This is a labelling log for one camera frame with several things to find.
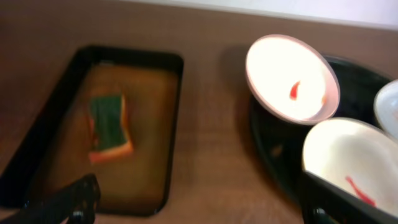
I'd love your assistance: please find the round black serving tray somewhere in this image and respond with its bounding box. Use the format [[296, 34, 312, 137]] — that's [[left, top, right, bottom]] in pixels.
[[249, 55, 394, 204]]

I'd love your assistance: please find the green orange scrub sponge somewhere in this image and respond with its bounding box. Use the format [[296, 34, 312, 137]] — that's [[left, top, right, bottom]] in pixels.
[[88, 95, 134, 164]]

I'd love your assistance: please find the black rectangular water tray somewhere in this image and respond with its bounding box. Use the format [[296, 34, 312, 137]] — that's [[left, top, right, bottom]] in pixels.
[[1, 45, 183, 217]]

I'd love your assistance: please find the white plate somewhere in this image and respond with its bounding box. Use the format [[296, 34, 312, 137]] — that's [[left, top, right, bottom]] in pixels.
[[373, 80, 397, 139], [245, 34, 340, 126], [302, 118, 397, 216]]

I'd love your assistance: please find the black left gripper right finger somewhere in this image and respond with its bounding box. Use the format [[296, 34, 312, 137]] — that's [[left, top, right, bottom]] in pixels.
[[300, 172, 397, 224]]

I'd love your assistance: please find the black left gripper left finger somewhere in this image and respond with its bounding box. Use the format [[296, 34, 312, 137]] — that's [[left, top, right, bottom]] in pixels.
[[1, 174, 101, 224]]

